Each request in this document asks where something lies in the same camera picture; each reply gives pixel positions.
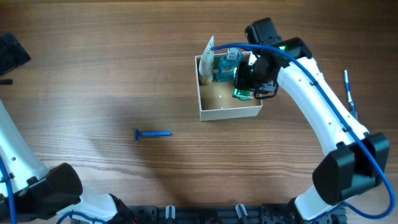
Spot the green soap packet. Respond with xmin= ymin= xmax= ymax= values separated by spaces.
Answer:
xmin=233 ymin=88 xmax=254 ymax=101

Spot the blue mouthwash bottle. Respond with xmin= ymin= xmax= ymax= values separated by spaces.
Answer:
xmin=215 ymin=47 xmax=243 ymax=82

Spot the white leaf-print tube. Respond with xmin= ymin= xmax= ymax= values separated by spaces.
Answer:
xmin=198 ymin=36 xmax=214 ymax=85

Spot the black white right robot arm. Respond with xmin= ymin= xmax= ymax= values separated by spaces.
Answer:
xmin=234 ymin=18 xmax=395 ymax=223

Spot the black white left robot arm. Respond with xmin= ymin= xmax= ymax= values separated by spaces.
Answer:
xmin=1 ymin=106 xmax=137 ymax=223

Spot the white cardboard box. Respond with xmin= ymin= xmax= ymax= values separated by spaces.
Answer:
xmin=195 ymin=55 xmax=263 ymax=121

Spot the blue white toothbrush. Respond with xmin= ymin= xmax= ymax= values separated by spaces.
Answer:
xmin=343 ymin=70 xmax=358 ymax=119

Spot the blue disposable razor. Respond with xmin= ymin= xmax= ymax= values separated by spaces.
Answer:
xmin=135 ymin=129 xmax=172 ymax=142

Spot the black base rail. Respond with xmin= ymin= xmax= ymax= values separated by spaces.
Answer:
xmin=130 ymin=203 xmax=348 ymax=224

